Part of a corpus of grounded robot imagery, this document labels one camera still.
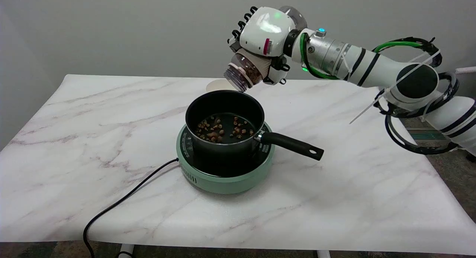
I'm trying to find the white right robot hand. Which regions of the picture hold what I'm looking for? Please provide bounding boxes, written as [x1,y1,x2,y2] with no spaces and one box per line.
[228,6,298,86]

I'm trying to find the clear bottle with beige sleeve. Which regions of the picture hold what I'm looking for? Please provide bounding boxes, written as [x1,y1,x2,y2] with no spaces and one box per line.
[224,6,308,92]

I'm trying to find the beige round bottle lid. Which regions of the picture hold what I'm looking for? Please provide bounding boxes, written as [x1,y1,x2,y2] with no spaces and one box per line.
[206,80,238,93]

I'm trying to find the brown nut pieces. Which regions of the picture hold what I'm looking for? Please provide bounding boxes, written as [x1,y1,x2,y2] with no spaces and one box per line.
[195,116,255,143]

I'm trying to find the white zip tie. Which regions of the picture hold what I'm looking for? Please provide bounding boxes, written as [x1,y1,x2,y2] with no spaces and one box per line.
[350,50,441,124]

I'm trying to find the green round induction cooker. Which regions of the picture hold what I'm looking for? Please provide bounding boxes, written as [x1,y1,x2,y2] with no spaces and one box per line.
[176,121,276,194]

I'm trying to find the floor vent grille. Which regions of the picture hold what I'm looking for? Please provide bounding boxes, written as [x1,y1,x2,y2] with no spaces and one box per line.
[405,127,448,141]

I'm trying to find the green robot cable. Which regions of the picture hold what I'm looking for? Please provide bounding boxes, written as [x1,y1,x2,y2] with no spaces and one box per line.
[299,32,424,80]

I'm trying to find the black saucepan with handle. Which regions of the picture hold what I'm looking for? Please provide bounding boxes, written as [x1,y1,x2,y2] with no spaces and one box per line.
[185,90,324,161]

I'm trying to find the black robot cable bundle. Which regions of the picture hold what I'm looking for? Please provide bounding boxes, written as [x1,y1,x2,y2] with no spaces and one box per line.
[373,37,461,155]

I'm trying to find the black power cord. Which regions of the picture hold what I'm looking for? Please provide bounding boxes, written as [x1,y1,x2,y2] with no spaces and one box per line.
[83,158,180,258]

